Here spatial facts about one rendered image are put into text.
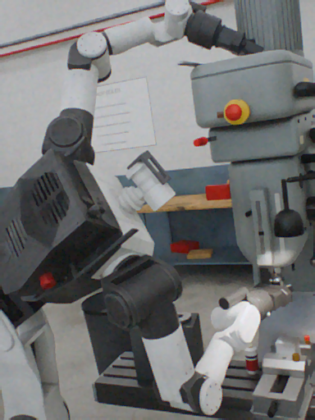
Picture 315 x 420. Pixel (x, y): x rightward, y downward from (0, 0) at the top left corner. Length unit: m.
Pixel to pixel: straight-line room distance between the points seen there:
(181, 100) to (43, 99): 2.02
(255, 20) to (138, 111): 4.74
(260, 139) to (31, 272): 0.67
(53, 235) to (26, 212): 0.10
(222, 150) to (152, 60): 4.90
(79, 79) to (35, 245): 0.49
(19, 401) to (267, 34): 1.25
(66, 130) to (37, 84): 5.89
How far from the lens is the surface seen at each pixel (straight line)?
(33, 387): 1.36
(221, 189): 5.35
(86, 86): 1.34
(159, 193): 1.12
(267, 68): 1.23
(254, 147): 1.33
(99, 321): 3.32
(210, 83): 1.26
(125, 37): 1.43
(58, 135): 1.21
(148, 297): 1.02
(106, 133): 6.53
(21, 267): 1.09
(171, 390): 1.14
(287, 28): 1.64
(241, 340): 1.29
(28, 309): 1.25
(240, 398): 1.61
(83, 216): 0.97
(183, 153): 6.08
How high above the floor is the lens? 1.75
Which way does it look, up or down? 9 degrees down
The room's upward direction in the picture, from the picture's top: 8 degrees counter-clockwise
